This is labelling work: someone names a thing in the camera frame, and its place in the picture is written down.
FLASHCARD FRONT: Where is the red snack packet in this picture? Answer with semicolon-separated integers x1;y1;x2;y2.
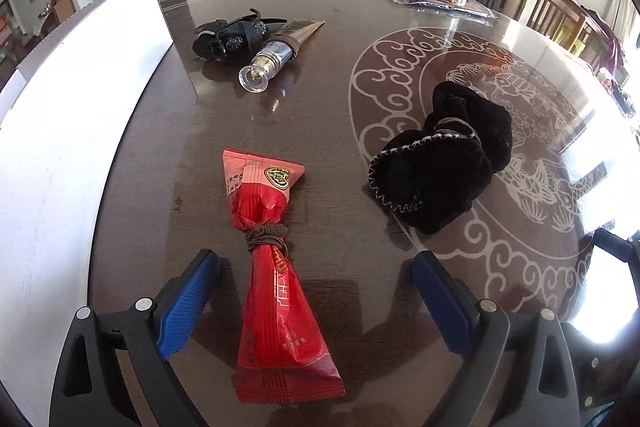
222;148;345;403

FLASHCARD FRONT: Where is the black velvet pouch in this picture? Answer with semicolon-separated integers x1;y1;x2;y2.
368;81;513;235

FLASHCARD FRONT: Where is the wooden dining chair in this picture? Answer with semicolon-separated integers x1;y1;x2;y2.
515;0;610;65

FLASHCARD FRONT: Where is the white box with brown bottom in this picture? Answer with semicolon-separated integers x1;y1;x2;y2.
1;0;172;426

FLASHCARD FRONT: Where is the black hair clip bundle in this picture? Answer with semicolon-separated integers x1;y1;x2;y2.
192;9;288;65

